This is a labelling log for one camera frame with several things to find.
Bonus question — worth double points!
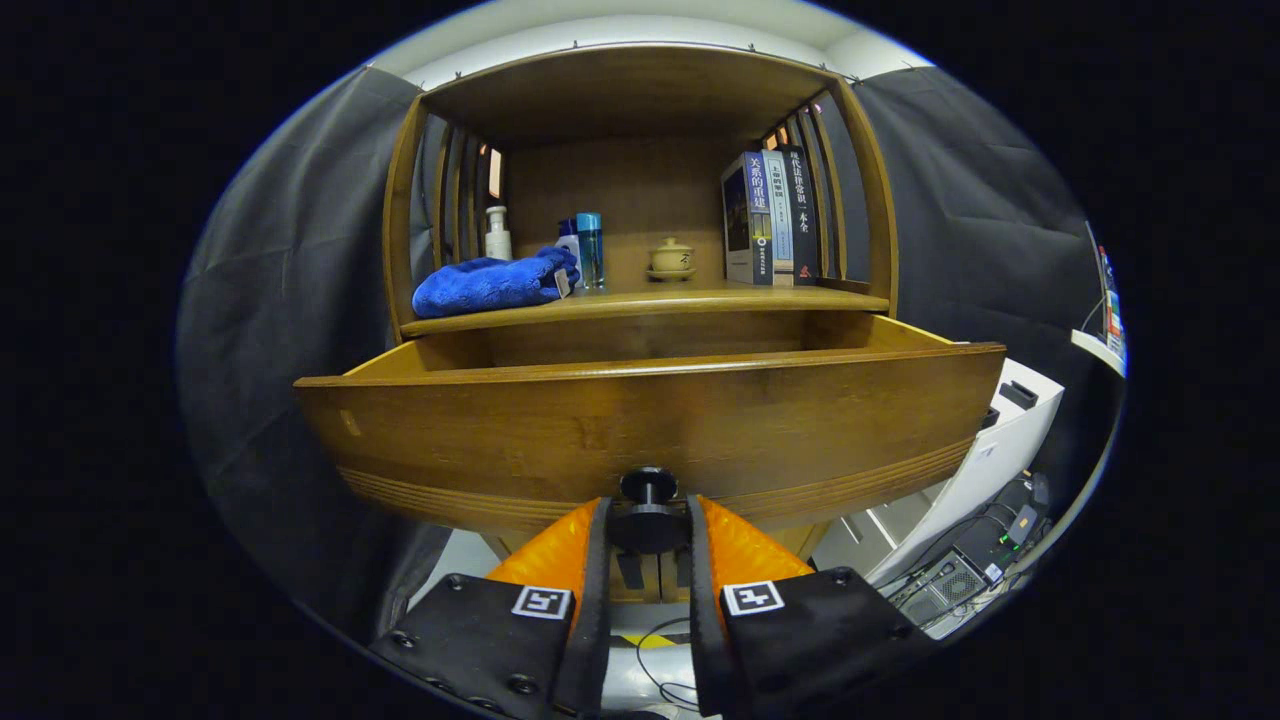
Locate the clear blue bottle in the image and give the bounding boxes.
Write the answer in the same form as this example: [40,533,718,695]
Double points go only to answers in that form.
[576,212,606,291]

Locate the black spine book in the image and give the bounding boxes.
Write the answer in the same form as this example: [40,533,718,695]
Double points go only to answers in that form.
[778,145,821,287]

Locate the black backdrop cloth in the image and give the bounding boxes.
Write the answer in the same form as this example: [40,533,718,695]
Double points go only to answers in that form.
[178,65,1111,641]

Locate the blue spine book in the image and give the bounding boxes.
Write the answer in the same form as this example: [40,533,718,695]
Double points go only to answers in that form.
[721,151,776,287]

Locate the wooden drawer with black knob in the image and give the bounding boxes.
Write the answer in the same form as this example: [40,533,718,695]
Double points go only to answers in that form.
[293,310,1007,557]

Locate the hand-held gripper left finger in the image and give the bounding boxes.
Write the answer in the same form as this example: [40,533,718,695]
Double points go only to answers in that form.
[370,497,613,720]

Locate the white wall shelf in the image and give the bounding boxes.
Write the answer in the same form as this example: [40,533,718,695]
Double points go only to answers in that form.
[1070,330,1128,379]

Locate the pale spine book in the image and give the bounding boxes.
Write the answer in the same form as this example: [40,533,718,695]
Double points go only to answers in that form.
[763,150,796,287]

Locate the computer tower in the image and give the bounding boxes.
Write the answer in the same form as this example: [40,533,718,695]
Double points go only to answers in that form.
[890,470,1051,641]

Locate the beige lidded teacup with saucer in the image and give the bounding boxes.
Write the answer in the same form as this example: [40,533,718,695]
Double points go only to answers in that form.
[646,237,698,282]

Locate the folded blue towel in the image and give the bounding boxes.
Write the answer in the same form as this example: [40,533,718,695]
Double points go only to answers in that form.
[411,246,581,319]

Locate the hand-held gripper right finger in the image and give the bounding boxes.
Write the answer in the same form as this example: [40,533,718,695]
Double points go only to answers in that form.
[686,494,936,719]

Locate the wooden cabinet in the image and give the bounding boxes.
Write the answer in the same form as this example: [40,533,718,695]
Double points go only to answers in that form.
[380,43,899,606]

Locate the wooden countertop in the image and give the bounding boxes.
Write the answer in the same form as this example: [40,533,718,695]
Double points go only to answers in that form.
[400,283,891,338]

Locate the black floor cables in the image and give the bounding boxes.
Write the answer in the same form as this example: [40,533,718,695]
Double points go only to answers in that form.
[635,617,701,713]

